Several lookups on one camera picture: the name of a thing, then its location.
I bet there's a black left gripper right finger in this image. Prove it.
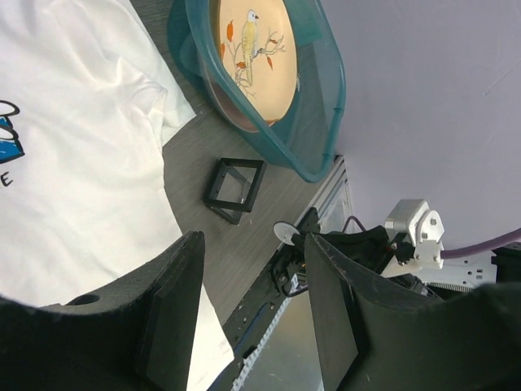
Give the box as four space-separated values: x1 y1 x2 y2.
304 235 520 390

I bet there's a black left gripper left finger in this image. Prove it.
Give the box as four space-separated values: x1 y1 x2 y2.
1 231 204 390

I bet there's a white t-shirt flower print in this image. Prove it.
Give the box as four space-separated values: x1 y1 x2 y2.
1 1 234 390

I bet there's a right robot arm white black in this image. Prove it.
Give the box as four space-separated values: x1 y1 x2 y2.
318 199 520 300

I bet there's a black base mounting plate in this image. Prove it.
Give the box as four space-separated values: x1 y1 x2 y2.
209 243 305 390

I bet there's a teal plastic basin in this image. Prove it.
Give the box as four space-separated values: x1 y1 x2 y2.
167 1 346 182

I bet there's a beige plate with bird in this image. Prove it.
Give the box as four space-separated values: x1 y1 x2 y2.
210 1 299 127

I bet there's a white slotted cable duct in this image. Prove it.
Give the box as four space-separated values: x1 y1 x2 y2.
231 298 291 391

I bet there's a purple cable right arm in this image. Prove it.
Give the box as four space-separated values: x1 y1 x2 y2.
344 215 521 260

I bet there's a black frame box right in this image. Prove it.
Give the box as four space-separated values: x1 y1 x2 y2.
203 158 267 226

